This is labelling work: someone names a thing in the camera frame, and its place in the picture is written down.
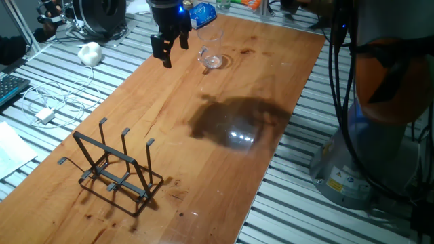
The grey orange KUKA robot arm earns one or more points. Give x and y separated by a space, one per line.
386 84

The upright aluminium post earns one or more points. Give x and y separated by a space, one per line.
265 8

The operator hand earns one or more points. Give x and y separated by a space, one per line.
54 9

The blue tissue pack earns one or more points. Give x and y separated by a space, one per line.
203 15

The white paper sheet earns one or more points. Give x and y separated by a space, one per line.
13 149

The slanted aluminium frame beam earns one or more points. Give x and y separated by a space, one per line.
20 23

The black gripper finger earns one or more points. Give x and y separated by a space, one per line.
162 47
184 40

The clear glass bottle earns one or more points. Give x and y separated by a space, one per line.
223 4

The metal handheld controller device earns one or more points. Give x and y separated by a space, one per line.
66 11

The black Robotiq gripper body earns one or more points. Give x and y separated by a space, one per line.
169 17

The person forearm black sleeve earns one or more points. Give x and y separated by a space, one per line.
12 49

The white charger adapter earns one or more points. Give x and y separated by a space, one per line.
44 116

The orange green plastic item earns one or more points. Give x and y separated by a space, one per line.
251 3

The white lumpy plastic object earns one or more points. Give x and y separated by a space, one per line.
89 54

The wooden board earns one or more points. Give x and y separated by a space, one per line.
190 152

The black round drum device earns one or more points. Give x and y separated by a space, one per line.
98 15

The black computer keyboard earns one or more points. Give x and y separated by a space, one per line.
10 88

